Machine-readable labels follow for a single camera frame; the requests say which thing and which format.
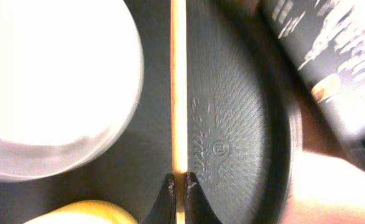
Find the light grey plate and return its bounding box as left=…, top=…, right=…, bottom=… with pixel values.
left=0, top=0, right=144, bottom=182

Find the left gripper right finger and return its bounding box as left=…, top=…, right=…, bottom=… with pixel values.
left=184, top=172, right=222, bottom=224

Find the yellow bowl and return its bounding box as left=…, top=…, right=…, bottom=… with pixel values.
left=25, top=200, right=137, bottom=224

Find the round black tray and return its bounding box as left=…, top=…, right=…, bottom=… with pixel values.
left=0, top=1, right=302, bottom=223

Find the wooden chopstick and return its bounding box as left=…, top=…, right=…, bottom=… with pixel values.
left=170, top=0, right=188, bottom=224

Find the black rectangular tray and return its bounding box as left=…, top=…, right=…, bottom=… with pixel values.
left=261, top=0, right=365, bottom=171

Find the food scraps and rice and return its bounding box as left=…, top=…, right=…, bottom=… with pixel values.
left=267, top=0, right=365, bottom=103

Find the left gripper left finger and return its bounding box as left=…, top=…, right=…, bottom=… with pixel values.
left=140, top=173, right=176, bottom=224

